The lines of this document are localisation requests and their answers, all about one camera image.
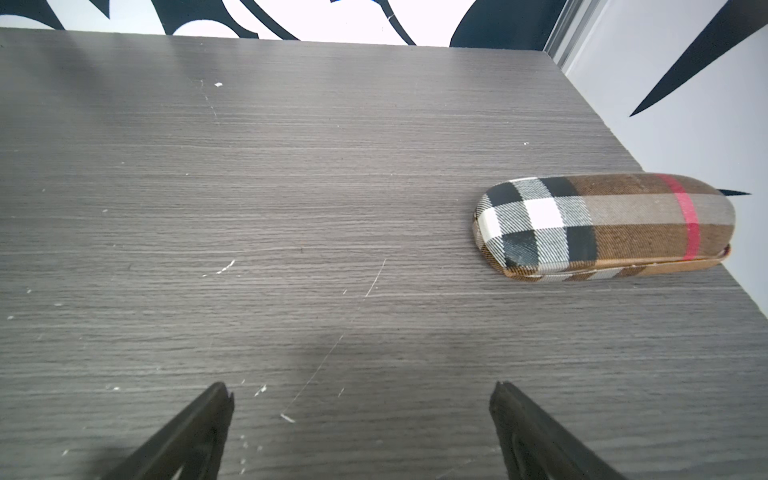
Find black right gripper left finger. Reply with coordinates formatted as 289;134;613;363
104;382;234;480

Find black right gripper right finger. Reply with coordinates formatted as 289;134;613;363
489;382;624;480

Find plaid glasses case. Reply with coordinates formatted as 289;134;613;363
472;172;736;282

